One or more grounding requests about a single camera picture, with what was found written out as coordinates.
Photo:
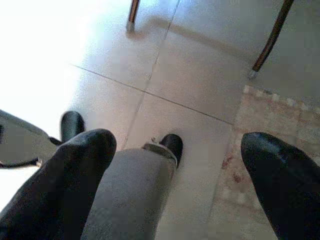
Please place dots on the black robot left foot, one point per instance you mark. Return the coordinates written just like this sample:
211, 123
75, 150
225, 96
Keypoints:
72, 125

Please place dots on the grey robot right leg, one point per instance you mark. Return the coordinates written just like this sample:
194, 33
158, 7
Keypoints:
130, 187

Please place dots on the beige patterned rug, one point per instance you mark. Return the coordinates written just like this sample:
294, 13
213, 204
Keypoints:
275, 117

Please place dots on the black robot foot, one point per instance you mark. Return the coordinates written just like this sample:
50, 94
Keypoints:
173, 145
72, 125

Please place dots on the black robot right foot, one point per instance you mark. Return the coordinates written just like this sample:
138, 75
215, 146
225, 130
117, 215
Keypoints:
173, 145

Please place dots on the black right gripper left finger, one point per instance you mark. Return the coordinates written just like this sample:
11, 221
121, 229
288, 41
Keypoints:
62, 180

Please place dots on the brown wooden chair leg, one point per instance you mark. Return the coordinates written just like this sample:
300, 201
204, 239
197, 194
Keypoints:
273, 37
133, 12

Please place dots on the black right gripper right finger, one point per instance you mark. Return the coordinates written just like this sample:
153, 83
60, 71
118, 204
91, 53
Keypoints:
287, 187

